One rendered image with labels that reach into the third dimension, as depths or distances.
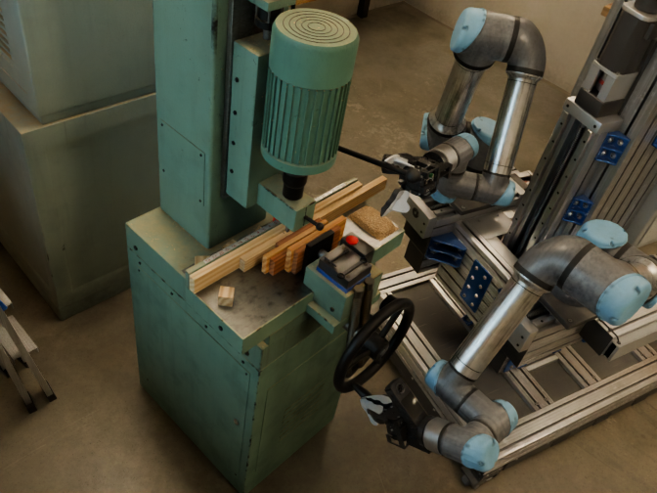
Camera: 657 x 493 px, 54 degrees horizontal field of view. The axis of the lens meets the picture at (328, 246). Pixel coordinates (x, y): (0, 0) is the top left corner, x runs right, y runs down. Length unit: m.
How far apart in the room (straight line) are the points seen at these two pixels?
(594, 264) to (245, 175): 0.81
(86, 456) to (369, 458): 0.96
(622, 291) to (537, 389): 1.16
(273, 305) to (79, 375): 1.16
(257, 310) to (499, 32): 0.91
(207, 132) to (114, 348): 1.26
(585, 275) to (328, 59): 0.67
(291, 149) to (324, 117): 0.10
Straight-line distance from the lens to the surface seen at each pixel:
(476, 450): 1.42
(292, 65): 1.29
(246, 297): 1.55
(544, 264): 1.42
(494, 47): 1.74
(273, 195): 1.57
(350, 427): 2.44
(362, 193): 1.83
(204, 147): 1.59
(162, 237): 1.83
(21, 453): 2.42
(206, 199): 1.67
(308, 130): 1.36
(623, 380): 2.69
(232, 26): 1.42
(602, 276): 1.40
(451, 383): 1.51
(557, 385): 2.56
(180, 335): 1.93
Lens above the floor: 2.07
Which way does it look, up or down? 43 degrees down
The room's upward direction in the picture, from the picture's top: 12 degrees clockwise
